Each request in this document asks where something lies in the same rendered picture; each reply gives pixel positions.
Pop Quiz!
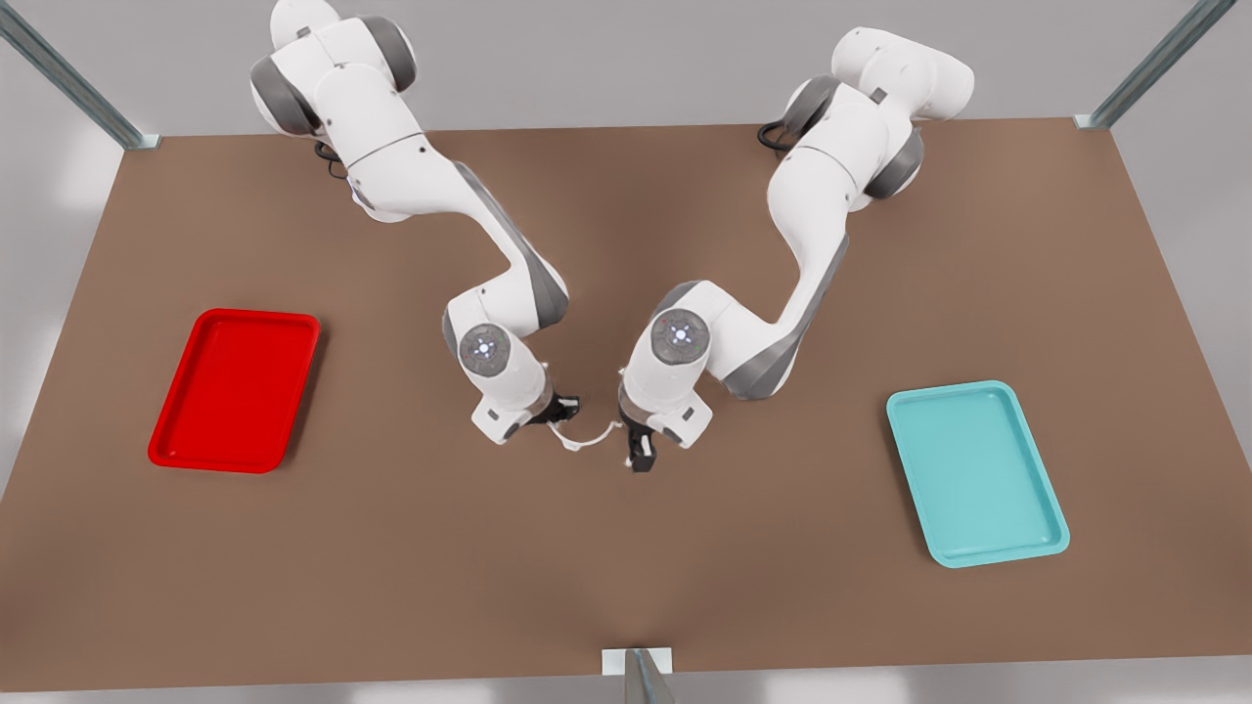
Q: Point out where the white drainage pipe clamp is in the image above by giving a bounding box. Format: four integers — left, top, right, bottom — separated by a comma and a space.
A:
548, 420, 624, 452

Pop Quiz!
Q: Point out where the teal rectangular tray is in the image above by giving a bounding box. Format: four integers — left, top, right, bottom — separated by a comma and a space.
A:
886, 380, 1071, 569

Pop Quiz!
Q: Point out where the red rectangular tray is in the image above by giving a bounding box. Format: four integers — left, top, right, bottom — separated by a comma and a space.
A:
148, 308, 322, 475

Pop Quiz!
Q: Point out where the silver frame post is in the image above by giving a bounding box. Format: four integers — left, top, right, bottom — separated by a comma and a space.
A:
1073, 0, 1239, 132
0, 0, 161, 152
601, 647, 676, 704

